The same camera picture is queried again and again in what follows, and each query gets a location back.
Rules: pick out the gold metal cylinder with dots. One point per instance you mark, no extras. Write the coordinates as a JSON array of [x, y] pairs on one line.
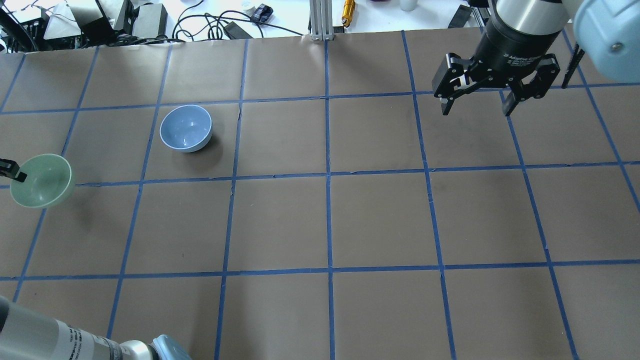
[[348, 13]]

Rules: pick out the black power adapter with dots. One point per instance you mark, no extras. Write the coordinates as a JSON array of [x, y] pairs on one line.
[[234, 32]]

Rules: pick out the aluminium frame post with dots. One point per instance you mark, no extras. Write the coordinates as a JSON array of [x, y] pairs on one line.
[[321, 20]]

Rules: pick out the black gripper finger holding green bowl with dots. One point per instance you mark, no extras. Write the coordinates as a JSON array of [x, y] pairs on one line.
[[11, 170]]

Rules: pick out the brown paper mat blue grid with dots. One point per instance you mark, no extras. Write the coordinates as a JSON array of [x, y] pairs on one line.
[[335, 213]]

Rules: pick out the small black box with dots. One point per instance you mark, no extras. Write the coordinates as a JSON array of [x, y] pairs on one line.
[[460, 17]]

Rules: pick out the blue ceramic bowl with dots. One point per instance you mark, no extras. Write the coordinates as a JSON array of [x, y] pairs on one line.
[[186, 129]]

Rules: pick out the black adaptive gripper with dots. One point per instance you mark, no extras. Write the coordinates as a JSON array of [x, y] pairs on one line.
[[511, 49]]

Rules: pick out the green ceramic bowl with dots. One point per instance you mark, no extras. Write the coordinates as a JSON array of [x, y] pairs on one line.
[[50, 180]]

